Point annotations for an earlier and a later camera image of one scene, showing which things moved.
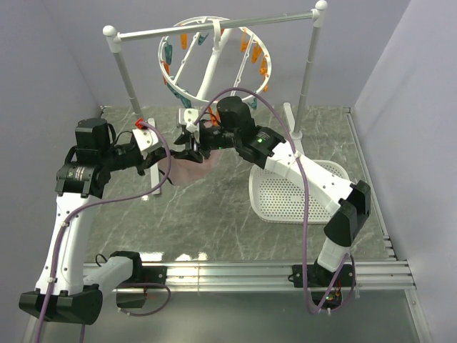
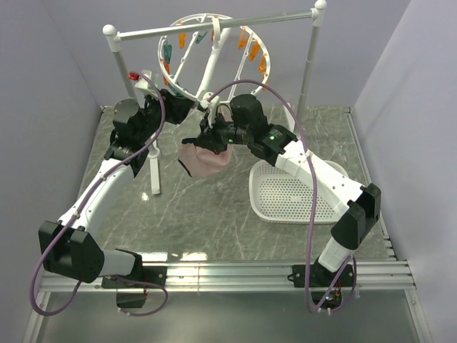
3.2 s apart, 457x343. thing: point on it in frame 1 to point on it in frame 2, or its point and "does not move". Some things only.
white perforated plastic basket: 278,197 does not move
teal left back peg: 168,53 does not move
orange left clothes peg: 167,69 does not move
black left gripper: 153,155 to 177,108
